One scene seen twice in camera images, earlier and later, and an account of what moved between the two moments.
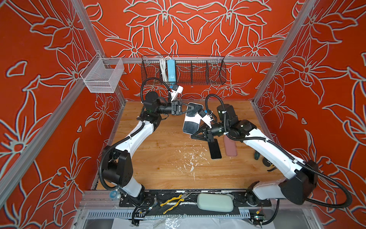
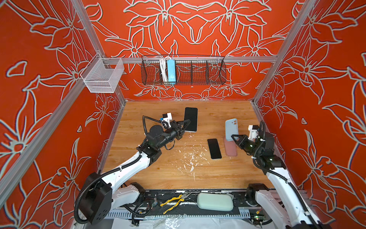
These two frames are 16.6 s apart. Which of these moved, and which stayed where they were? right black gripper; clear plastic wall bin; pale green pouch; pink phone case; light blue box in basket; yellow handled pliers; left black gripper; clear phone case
Moved: clear phone case; left black gripper; right black gripper
Stayed: pale green pouch; clear plastic wall bin; light blue box in basket; yellow handled pliers; pink phone case
